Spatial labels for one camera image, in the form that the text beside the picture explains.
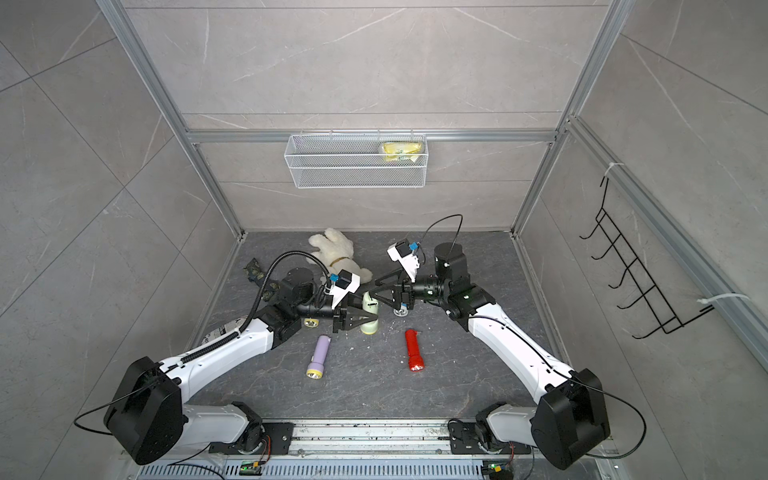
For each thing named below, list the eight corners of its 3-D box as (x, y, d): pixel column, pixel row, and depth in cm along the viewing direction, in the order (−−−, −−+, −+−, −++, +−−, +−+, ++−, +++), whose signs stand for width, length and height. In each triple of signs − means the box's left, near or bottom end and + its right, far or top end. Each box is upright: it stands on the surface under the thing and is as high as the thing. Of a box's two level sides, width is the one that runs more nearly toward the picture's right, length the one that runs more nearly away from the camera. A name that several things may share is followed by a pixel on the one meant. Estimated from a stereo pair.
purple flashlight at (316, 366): (308, 378, 85) (305, 374, 83) (320, 338, 93) (317, 333, 90) (321, 379, 85) (319, 376, 82) (332, 339, 93) (330, 335, 90)
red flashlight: (410, 372, 86) (411, 367, 83) (404, 334, 94) (404, 329, 91) (423, 370, 87) (425, 366, 84) (416, 333, 94) (417, 327, 91)
